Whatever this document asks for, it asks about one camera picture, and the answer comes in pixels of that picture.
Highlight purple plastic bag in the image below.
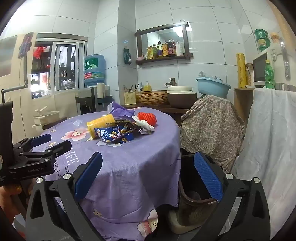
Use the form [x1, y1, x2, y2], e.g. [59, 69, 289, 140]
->
[107, 101, 135, 121]

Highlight green soda bottle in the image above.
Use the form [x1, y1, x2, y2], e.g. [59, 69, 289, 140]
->
[265, 60, 276, 89]

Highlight dark wooden counter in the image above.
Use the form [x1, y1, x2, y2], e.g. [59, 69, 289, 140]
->
[122, 103, 193, 127]

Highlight phone on holder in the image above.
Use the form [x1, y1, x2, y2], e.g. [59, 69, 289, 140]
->
[18, 32, 34, 58]

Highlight brown and white pot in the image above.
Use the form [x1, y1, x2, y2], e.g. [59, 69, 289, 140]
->
[167, 86, 198, 109]

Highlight person's left hand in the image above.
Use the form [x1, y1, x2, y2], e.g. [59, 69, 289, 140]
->
[0, 184, 23, 230]

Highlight paisley patterned cloth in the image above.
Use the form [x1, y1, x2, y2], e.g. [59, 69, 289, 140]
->
[180, 95, 245, 173]

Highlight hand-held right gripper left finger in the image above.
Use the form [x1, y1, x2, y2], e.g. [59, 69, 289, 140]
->
[25, 152, 103, 241]

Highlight dark brown trash bin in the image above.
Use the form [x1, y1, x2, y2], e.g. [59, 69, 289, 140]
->
[178, 152, 233, 233]

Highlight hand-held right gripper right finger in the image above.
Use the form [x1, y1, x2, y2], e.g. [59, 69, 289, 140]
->
[193, 152, 271, 241]

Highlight beige chopstick holder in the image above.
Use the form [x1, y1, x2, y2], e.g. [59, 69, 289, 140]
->
[124, 91, 137, 106]

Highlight blue snack wrapper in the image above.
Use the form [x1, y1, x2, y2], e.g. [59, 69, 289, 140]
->
[97, 125, 134, 146]

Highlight green packet on wall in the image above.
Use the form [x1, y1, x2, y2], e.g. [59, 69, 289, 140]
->
[123, 47, 132, 65]

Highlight grey water dispenser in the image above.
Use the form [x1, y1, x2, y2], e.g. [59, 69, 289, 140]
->
[76, 87, 111, 115]

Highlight orange capped bottle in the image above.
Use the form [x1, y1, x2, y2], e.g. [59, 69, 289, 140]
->
[270, 32, 282, 47]

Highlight woven wicker basket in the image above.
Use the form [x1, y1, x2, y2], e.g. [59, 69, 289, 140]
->
[138, 91, 168, 106]

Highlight white paper roll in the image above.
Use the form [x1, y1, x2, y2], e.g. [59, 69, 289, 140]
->
[97, 83, 106, 104]

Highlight white microwave oven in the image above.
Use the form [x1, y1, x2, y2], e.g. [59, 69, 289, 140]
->
[252, 45, 291, 88]

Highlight clear glass jar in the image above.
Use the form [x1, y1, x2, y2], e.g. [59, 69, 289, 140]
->
[246, 63, 254, 87]

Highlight sliding glass window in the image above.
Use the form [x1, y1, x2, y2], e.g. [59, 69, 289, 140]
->
[31, 36, 88, 100]

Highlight round metal tin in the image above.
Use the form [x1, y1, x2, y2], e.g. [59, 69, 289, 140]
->
[275, 83, 296, 91]

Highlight light wooden cabinet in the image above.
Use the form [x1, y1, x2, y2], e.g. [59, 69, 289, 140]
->
[234, 87, 255, 127]

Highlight white crumpled tissue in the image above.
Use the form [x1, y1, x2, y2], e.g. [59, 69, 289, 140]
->
[132, 116, 156, 135]

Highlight purple floral tablecloth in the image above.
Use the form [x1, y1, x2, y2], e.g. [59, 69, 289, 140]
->
[38, 105, 182, 241]

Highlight light blue plastic basin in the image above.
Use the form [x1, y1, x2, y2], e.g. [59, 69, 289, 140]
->
[196, 77, 232, 99]

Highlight yellow cling film roll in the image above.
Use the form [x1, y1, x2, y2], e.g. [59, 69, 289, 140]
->
[236, 53, 248, 88]

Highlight blue water jug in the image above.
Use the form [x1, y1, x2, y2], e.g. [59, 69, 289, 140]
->
[84, 54, 107, 88]

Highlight red foam fruit net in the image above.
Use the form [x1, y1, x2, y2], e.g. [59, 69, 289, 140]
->
[137, 112, 158, 127]

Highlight white cloth cover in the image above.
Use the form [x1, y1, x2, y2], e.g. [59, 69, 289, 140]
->
[231, 88, 296, 239]

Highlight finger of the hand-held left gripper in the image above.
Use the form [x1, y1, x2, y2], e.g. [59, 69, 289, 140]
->
[9, 140, 72, 181]
[12, 133, 52, 158]

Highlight row of condiment bottles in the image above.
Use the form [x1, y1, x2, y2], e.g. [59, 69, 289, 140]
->
[144, 38, 184, 61]

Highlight yellow cylindrical snack can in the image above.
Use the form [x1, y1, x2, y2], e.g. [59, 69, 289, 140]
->
[87, 114, 115, 139]

